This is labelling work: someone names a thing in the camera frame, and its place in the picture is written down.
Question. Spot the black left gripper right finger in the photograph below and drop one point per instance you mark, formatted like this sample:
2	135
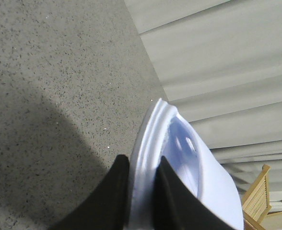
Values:
176	208

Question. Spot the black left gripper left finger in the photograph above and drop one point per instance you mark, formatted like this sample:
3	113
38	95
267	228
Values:
104	208

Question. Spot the light blue slipper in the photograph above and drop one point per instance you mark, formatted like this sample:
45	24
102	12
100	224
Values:
165	133

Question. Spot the beige pleated curtain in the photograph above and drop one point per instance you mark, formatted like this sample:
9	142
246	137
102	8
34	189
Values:
220	63

